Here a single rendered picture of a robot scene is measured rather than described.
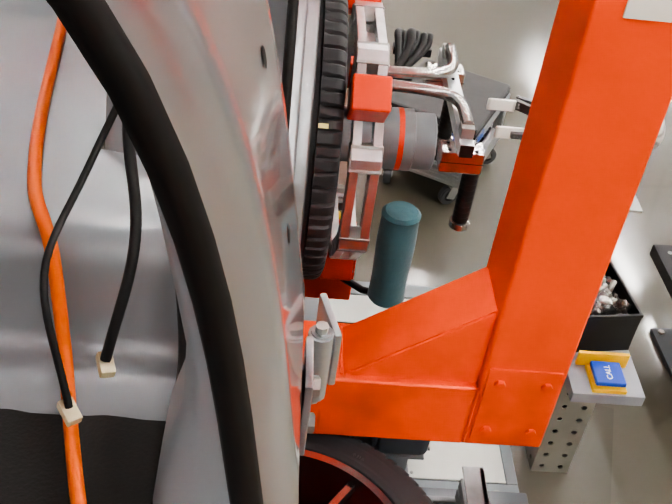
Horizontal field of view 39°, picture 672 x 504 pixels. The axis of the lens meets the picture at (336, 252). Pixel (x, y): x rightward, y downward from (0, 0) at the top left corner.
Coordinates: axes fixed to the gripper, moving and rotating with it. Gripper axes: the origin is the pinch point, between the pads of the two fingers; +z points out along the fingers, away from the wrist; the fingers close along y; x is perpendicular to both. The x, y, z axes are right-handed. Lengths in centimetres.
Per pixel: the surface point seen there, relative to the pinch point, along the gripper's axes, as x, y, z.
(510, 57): -82, 200, -53
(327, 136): 19, -46, 43
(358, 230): -5, -42, 34
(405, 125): 8.2, -21.0, 25.1
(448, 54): 18.0, -5.1, 15.7
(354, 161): 13, -44, 37
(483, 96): -49, 99, -20
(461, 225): -6.4, -36.2, 11.7
